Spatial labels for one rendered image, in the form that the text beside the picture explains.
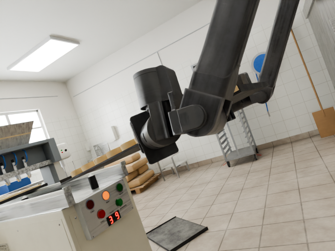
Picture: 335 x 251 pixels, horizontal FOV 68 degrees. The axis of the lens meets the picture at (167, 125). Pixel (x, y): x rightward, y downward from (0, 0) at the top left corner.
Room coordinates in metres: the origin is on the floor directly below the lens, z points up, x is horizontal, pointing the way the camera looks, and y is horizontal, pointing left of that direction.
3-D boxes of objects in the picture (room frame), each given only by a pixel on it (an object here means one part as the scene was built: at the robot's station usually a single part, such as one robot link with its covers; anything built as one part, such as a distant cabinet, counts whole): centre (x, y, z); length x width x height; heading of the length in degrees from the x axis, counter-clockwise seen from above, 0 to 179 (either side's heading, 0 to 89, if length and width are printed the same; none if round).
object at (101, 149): (5.93, 1.74, 0.92); 1.00 x 0.36 x 1.11; 64
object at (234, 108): (0.92, -0.25, 0.97); 0.07 x 0.07 x 0.10; 14
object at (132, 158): (5.19, 1.15, 0.64); 0.72 x 0.42 x 0.15; 70
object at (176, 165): (4.98, 0.18, 0.23); 0.44 x 0.44 x 0.46; 56
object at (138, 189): (5.19, 1.20, 0.06); 1.20 x 0.80 x 0.11; 66
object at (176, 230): (2.38, 0.29, 0.02); 0.60 x 0.40 x 0.03; 28
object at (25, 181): (4.10, 2.74, 0.95); 0.40 x 0.30 x 0.14; 157
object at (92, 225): (0.97, 0.33, 0.77); 0.24 x 0.04 x 0.14; 148
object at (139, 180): (5.08, 0.92, 0.19); 0.72 x 0.42 x 0.15; 158
